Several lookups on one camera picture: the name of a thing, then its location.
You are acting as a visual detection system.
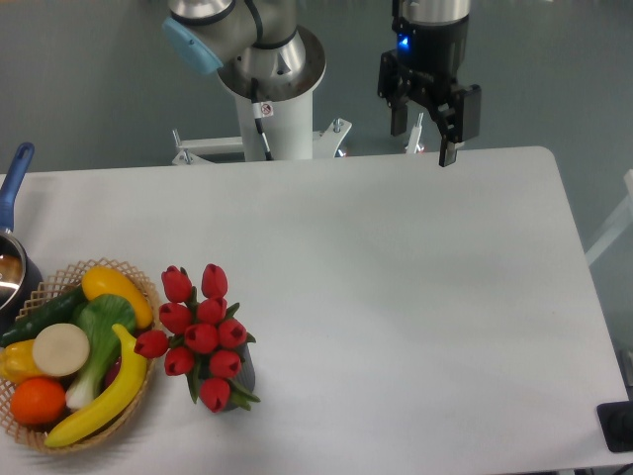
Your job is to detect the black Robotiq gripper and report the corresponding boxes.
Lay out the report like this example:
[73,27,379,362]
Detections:
[377,14,482,167]

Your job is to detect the red tulip bouquet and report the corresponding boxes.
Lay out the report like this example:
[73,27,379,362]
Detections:
[135,263,255,414]

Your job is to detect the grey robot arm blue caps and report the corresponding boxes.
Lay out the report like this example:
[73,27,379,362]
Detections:
[162,1,482,166]

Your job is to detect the dark grey ribbed vase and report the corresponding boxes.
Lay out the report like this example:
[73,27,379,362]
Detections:
[225,343,259,411]

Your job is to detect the black device at table edge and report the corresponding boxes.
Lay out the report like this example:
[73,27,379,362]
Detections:
[596,401,633,453]

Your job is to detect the green bok choy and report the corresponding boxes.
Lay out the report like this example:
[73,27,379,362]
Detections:
[66,294,136,411]

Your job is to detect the yellow banana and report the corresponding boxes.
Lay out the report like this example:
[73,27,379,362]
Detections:
[45,324,148,449]

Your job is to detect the woven wicker basket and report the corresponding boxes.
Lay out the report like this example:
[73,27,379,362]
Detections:
[1,257,160,454]

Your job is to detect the red fruit under banana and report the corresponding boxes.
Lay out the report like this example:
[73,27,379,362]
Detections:
[103,357,122,390]

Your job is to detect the green cucumber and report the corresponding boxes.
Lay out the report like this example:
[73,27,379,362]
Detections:
[1,287,87,347]

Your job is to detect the beige round radish slice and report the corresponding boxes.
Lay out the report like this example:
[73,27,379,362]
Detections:
[32,324,90,377]

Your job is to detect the yellow bell pepper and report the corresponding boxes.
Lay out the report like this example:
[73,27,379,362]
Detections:
[0,339,45,384]

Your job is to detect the orange fruit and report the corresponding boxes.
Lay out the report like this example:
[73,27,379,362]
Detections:
[10,377,66,426]

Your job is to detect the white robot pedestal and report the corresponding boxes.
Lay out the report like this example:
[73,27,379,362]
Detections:
[170,73,426,166]

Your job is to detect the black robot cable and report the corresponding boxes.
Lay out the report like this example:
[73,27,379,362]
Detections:
[249,77,275,162]

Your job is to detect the white frame at right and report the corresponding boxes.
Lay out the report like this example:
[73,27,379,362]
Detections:
[585,169,632,266]

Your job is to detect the blue handled saucepan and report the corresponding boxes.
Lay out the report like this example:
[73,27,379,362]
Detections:
[1,142,42,333]

